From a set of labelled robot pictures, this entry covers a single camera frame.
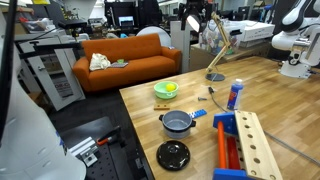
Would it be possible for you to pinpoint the wooden peg rack toy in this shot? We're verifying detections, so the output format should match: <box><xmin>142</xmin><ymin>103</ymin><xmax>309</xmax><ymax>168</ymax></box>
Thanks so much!
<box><xmin>213</xmin><ymin>110</ymin><xmax>283</xmax><ymax>180</ymax></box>

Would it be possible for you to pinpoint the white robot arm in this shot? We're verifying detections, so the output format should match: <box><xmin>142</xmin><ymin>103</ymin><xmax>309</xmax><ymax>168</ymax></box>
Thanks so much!
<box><xmin>0</xmin><ymin>0</ymin><xmax>86</xmax><ymax>180</ymax></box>

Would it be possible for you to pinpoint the black pot lid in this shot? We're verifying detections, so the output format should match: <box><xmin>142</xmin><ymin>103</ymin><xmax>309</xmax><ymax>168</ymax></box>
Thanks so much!
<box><xmin>156</xmin><ymin>140</ymin><xmax>191</xmax><ymax>171</ymax></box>

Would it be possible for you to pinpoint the book on sofa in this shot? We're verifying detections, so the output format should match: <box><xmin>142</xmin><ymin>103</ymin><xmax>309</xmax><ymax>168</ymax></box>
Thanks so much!
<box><xmin>110</xmin><ymin>62</ymin><xmax>128</xmax><ymax>68</ymax></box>

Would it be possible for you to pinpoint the wooden desk lamp grey shade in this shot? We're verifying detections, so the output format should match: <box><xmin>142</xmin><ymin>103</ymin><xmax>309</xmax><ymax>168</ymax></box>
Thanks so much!
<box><xmin>185</xmin><ymin>11</ymin><xmax>232</xmax><ymax>83</ymax></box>

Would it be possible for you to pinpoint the blue glue bottle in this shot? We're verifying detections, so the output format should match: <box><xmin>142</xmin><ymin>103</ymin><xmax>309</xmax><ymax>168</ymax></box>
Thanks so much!
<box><xmin>227</xmin><ymin>79</ymin><xmax>244</xmax><ymax>110</ymax></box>

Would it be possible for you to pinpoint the aluminium bracket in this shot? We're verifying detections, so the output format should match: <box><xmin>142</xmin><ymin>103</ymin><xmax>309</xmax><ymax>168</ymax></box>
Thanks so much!
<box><xmin>69</xmin><ymin>137</ymin><xmax>98</xmax><ymax>167</ymax></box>

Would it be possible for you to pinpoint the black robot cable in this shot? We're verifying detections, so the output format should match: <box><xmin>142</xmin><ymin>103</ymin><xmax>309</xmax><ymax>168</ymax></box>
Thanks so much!
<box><xmin>0</xmin><ymin>0</ymin><xmax>18</xmax><ymax>148</ymax></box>

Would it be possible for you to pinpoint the braided lamp cable with switch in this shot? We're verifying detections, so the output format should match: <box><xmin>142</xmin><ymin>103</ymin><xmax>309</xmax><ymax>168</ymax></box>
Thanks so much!
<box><xmin>207</xmin><ymin>86</ymin><xmax>320</xmax><ymax>168</ymax></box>

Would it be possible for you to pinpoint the small wooden block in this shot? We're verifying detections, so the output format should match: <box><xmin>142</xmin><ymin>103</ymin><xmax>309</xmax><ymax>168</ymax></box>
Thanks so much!
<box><xmin>153</xmin><ymin>104</ymin><xmax>170</xmax><ymax>110</ymax></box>

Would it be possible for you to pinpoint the grey pot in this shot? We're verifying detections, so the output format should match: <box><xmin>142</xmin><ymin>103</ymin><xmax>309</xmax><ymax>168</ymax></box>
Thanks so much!
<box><xmin>159</xmin><ymin>110</ymin><xmax>196</xmax><ymax>139</ymax></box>

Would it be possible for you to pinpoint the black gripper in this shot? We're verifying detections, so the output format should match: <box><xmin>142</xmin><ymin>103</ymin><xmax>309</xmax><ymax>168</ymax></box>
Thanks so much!
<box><xmin>178</xmin><ymin>0</ymin><xmax>219</xmax><ymax>31</ymax></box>

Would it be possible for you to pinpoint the blue lego brick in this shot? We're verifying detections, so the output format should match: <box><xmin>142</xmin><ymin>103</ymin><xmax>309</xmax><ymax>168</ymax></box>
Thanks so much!
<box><xmin>189</xmin><ymin>109</ymin><xmax>207</xmax><ymax>119</ymax></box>

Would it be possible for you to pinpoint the orange handled tool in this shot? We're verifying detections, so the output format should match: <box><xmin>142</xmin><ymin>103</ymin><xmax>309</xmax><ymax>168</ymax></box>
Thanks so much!
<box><xmin>96</xmin><ymin>126</ymin><xmax>121</xmax><ymax>146</ymax></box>

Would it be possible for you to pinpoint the yellow ball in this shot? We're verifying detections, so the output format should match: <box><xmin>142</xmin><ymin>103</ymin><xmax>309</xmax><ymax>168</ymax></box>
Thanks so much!
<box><xmin>166</xmin><ymin>83</ymin><xmax>176</xmax><ymax>92</ymax></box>

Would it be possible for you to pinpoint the grey screw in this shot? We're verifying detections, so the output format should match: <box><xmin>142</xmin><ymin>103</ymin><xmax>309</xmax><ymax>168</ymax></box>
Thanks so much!
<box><xmin>198</xmin><ymin>97</ymin><xmax>207</xmax><ymax>101</ymax></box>

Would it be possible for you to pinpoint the green bowl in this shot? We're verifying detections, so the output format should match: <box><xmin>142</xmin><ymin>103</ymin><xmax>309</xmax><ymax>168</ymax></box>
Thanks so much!
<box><xmin>154</xmin><ymin>81</ymin><xmax>179</xmax><ymax>99</ymax></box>

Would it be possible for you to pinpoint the white box on cabinet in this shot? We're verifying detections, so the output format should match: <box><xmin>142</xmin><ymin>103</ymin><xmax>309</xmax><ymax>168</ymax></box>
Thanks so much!
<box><xmin>230</xmin><ymin>20</ymin><xmax>275</xmax><ymax>42</ymax></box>

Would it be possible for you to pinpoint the cream cloth bag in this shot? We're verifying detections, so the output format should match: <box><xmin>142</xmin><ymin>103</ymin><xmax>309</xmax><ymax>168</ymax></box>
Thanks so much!
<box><xmin>89</xmin><ymin>53</ymin><xmax>111</xmax><ymax>71</ymax></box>

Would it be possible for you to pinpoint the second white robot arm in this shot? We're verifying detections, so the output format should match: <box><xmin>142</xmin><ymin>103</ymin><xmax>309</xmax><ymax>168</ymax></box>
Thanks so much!
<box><xmin>178</xmin><ymin>0</ymin><xmax>320</xmax><ymax>81</ymax></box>

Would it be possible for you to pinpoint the white sign board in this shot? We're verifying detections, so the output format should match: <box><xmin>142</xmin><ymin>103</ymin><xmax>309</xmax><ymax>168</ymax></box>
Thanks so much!
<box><xmin>28</xmin><ymin>49</ymin><xmax>85</xmax><ymax>111</ymax></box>

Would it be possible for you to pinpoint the orange sofa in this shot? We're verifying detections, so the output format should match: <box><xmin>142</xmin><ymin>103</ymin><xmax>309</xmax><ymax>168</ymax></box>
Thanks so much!
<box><xmin>73</xmin><ymin>33</ymin><xmax>182</xmax><ymax>92</ymax></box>

